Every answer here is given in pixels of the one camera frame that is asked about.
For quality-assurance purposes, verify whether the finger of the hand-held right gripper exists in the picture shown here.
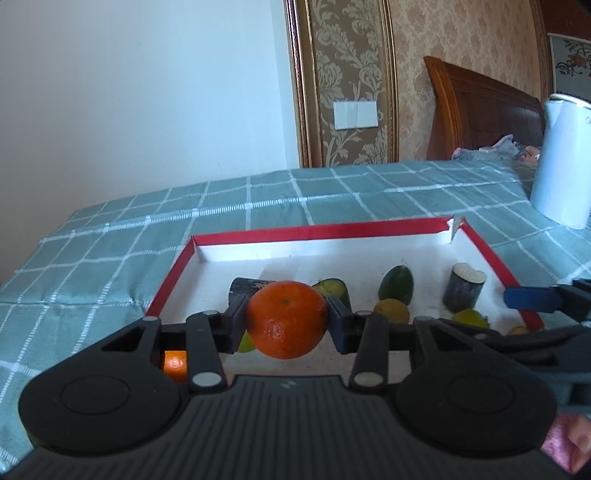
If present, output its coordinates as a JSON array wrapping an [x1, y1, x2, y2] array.
[[503, 281, 591, 322], [434, 318, 585, 366]]

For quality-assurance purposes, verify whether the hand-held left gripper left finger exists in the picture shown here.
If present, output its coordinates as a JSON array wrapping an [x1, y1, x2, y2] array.
[[88, 295, 252, 394]]

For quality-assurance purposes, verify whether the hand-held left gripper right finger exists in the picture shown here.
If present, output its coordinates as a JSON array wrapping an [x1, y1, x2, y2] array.
[[325, 296, 462, 392]]

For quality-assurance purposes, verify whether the small dark eggplant piece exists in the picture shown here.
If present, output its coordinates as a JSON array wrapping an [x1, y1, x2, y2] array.
[[229, 277, 278, 308]]

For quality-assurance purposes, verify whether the cut cucumber piece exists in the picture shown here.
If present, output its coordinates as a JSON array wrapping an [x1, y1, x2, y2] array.
[[310, 278, 350, 308]]

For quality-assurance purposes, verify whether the large orange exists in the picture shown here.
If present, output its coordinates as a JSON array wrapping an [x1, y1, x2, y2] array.
[[246, 281, 330, 360]]

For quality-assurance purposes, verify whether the large green tomato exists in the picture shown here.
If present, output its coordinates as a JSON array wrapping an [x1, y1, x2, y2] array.
[[451, 308, 490, 329]]

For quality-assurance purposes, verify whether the large dark eggplant chunk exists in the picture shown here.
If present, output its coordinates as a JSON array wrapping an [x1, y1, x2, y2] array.
[[443, 263, 487, 312]]

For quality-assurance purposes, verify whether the red cardboard box tray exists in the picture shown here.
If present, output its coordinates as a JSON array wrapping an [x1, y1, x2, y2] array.
[[145, 217, 546, 377]]

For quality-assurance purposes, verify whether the dark green avocado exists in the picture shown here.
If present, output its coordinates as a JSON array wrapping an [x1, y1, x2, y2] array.
[[379, 263, 414, 306]]

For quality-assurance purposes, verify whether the small orange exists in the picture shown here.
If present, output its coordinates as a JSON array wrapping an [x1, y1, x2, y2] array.
[[163, 351, 188, 383]]

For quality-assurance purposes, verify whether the person's right hand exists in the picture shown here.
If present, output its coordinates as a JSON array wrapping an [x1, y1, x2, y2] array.
[[570, 415, 591, 453]]

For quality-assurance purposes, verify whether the pink towel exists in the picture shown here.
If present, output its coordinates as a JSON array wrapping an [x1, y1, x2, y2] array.
[[540, 413, 591, 474]]

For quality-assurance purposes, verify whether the white electric kettle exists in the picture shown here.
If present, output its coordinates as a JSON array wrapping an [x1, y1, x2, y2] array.
[[529, 93, 591, 230]]

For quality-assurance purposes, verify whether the grey crumpled cloth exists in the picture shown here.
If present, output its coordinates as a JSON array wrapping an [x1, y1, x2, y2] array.
[[478, 134, 520, 161]]

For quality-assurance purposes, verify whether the wooden bed headboard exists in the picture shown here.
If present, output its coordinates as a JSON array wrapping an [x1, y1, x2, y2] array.
[[424, 56, 546, 161]]

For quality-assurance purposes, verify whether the gold framed wallpaper panel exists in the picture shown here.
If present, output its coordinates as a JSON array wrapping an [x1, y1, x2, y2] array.
[[284, 0, 400, 168]]

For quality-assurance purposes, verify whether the white wall light switch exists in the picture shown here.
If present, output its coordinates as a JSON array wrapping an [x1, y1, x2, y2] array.
[[332, 100, 379, 130]]

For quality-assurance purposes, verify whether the framed wall picture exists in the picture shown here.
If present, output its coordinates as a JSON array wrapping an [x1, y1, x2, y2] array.
[[547, 32, 591, 93]]

